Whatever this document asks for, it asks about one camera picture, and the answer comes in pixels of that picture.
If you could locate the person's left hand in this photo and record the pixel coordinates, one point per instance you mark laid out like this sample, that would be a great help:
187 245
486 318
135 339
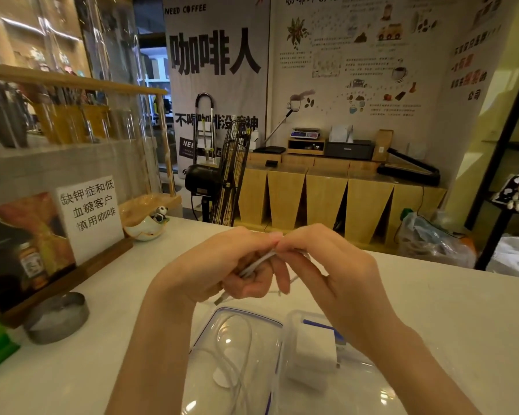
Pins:
207 267

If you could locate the person's right hand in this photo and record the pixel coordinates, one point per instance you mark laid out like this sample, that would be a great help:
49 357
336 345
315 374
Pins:
350 280

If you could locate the person's right thumb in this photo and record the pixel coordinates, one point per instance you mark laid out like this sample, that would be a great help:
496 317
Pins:
302 238

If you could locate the person's left thumb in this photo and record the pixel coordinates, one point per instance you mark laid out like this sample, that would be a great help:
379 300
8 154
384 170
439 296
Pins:
255 238

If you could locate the person's left forearm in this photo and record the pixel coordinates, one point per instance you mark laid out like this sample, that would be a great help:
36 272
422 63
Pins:
151 358

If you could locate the person's right forearm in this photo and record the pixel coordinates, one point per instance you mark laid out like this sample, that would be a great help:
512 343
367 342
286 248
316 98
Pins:
415 371

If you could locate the wooden counter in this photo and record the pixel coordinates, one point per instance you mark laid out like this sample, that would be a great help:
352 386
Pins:
324 194

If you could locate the black standing fan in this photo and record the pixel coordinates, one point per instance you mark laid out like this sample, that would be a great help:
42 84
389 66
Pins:
231 177

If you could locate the small wooden shelf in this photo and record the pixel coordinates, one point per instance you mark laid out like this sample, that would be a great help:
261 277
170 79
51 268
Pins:
306 146

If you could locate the small panda figure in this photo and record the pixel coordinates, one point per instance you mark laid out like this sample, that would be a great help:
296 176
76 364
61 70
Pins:
159 214

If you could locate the black printer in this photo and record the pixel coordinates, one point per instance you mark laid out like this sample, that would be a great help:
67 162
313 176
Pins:
349 150

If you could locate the small digital scale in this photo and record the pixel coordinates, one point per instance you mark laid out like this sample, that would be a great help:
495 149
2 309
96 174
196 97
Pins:
305 133

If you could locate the white ceramic bowl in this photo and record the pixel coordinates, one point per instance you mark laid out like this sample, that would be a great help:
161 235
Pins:
142 231

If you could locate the brown paper bag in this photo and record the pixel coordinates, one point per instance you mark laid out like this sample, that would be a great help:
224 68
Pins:
382 146

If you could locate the white charger adapter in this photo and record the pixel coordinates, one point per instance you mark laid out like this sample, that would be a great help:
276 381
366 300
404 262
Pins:
313 360

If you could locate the clear plastic container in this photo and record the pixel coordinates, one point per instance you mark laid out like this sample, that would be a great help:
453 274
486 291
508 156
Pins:
238 363

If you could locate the black sealing machine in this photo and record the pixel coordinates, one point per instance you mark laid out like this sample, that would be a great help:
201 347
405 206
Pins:
408 170

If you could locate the clear plastic bag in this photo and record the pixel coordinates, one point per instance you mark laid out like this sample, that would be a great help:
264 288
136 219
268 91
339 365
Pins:
432 241

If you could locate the clear lid with blue seal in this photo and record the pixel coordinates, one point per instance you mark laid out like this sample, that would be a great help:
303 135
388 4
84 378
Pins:
354 384

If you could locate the white paper sign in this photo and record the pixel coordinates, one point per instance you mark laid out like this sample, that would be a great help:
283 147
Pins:
91 218

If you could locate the white banner with black print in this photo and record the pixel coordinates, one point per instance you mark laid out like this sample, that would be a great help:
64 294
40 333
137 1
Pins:
216 56

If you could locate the black metal shelf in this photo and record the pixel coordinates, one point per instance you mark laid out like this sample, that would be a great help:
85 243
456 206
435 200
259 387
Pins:
497 168

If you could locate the black tote bag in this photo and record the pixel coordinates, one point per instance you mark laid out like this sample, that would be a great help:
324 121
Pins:
506 192

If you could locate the white plastic bag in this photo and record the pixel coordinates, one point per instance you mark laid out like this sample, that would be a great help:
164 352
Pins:
514 257

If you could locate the round metal tin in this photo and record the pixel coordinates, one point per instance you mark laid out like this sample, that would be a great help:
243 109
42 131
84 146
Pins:
56 319

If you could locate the wooden display rack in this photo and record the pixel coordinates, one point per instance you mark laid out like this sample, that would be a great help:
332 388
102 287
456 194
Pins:
69 107

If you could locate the dark photo card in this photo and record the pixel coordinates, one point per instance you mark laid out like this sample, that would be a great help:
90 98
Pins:
21 246

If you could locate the illustrated wall poster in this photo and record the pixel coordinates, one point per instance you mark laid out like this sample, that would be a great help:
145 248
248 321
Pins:
354 60

